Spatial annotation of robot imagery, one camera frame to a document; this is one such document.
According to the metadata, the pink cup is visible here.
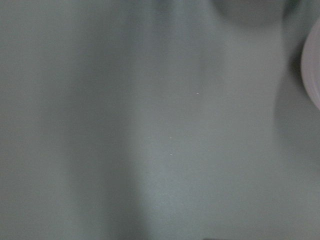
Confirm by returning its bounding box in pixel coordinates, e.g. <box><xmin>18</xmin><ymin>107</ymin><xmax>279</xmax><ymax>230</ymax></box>
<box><xmin>300</xmin><ymin>18</ymin><xmax>320</xmax><ymax>109</ymax></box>

